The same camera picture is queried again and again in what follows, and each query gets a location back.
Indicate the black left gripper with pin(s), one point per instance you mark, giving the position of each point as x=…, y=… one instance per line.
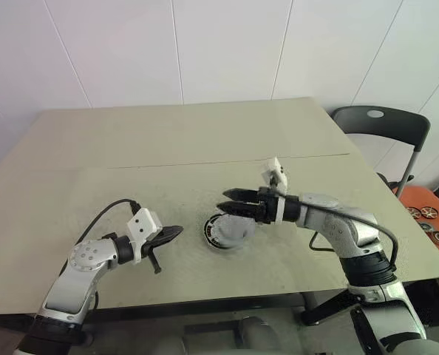
x=149, y=250

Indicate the black round bin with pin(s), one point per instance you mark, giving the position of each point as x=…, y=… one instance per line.
x=426, y=303

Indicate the dark grey gear disc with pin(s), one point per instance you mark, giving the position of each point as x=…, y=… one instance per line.
x=425, y=226

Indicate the black table frame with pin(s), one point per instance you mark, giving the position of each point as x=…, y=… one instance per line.
x=326, y=307

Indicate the small red spoked rotor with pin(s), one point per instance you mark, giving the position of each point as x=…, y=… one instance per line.
x=412, y=212
x=429, y=212

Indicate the black folding chair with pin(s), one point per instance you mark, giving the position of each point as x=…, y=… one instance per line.
x=389, y=124

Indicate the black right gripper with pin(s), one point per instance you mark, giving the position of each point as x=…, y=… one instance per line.
x=267, y=207

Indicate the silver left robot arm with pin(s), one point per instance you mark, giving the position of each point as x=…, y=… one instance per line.
x=86, y=255

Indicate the orange tray with wheels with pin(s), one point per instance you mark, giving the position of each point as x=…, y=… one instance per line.
x=419, y=199

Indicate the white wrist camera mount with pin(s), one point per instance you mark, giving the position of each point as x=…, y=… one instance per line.
x=143, y=222
x=278, y=172

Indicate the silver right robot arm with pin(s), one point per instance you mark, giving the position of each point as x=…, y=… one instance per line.
x=345, y=229

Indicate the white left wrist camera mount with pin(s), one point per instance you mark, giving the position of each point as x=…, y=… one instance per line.
x=143, y=222

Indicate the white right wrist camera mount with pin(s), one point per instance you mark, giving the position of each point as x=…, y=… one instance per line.
x=278, y=172

